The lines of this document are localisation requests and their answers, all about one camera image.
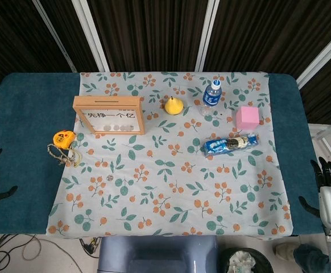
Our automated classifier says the beige shoe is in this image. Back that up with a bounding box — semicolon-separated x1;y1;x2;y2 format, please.
272;243;297;261

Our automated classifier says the yellow pear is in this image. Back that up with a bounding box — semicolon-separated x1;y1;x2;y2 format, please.
164;96;185;115

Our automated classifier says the yellow tape measure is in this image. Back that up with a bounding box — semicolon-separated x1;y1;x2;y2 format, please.
52;130;77;150

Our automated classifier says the black plug cluster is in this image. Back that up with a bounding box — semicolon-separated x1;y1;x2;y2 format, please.
79;237;101;255

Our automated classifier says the braided yellow cord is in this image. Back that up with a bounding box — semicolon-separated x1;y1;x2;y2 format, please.
47;143;83;168

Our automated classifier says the wooden coin box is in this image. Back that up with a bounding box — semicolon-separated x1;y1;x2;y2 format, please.
73;96;146;136

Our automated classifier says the blue jeans leg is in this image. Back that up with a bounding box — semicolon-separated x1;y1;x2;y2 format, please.
293;243;330;268

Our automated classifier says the wide white partition post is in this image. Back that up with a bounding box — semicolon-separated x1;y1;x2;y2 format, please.
195;0;221;72
71;0;110;72
295;27;331;89

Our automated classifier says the black trash bin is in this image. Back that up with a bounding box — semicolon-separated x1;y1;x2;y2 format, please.
220;247;273;273

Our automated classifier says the thin grey partition post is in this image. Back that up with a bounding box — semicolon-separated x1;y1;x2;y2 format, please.
31;0;78;73

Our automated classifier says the teal table cover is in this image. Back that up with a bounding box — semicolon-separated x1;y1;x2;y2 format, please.
0;72;325;236

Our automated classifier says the pink cube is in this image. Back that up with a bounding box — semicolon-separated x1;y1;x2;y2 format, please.
236;106;260;130

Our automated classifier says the floral tablecloth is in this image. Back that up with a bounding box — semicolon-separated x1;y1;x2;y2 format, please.
45;71;294;237

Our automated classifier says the white metal frame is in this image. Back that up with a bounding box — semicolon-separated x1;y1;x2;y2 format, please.
309;118;331;142

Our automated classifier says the blue cookie pack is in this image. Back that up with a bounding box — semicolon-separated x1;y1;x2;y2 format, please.
202;133;259;156

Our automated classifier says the blue label water bottle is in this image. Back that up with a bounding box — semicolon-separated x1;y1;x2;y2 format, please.
200;79;222;117

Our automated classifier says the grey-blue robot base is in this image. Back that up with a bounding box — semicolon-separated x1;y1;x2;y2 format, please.
97;235;220;273

